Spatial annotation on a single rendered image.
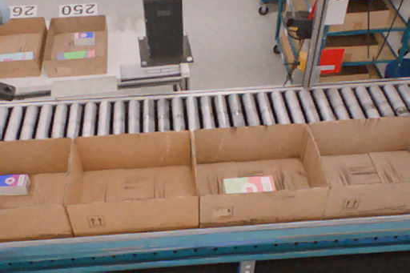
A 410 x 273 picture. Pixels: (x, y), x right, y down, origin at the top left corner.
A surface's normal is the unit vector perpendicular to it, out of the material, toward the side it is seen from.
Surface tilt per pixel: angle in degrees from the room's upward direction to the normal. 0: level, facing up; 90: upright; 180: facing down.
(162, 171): 1
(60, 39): 0
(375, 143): 89
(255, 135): 90
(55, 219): 90
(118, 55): 0
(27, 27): 89
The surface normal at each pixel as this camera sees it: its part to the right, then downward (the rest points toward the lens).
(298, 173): -0.01, -0.70
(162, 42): 0.14, 0.71
